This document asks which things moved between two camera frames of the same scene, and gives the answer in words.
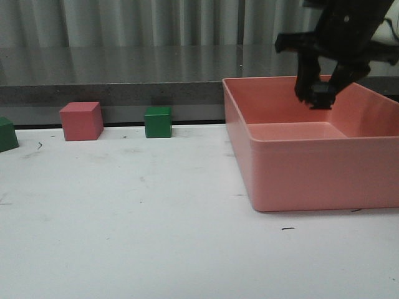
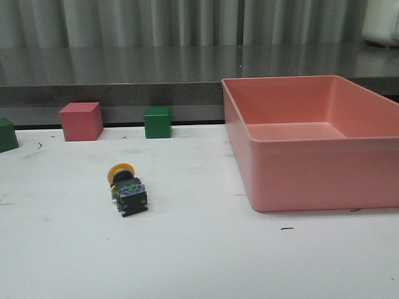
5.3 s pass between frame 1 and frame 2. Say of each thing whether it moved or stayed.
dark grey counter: stayed
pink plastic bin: stayed
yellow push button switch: moved
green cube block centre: stayed
